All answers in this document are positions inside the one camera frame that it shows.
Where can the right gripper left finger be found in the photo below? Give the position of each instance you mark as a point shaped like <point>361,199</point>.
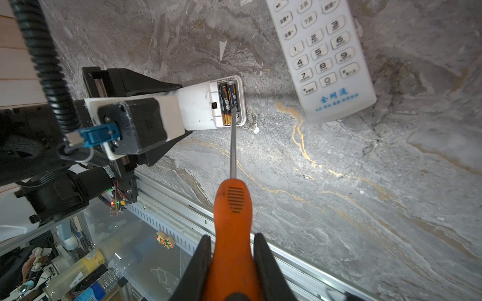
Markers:
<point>191,286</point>

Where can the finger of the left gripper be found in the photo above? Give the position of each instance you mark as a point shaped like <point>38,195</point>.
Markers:
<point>122,82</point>

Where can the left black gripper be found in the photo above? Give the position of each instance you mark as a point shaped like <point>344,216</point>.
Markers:
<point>56,180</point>

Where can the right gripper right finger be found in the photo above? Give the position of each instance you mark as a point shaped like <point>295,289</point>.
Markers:
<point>273,283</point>

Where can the orange handle screwdriver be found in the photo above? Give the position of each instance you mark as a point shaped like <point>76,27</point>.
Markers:
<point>232,274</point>

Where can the white air conditioner remote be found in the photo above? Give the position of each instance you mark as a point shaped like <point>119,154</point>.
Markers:
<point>201,108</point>

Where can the long white TV remote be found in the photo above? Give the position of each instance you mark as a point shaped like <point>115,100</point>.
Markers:
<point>324,56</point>

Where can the black gold AA battery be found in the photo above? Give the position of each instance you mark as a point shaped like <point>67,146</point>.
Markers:
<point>225,104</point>

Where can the blue silver AA battery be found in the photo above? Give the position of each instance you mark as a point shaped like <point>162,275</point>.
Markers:
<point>232,93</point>

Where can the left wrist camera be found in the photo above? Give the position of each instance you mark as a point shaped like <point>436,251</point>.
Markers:
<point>145,122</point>

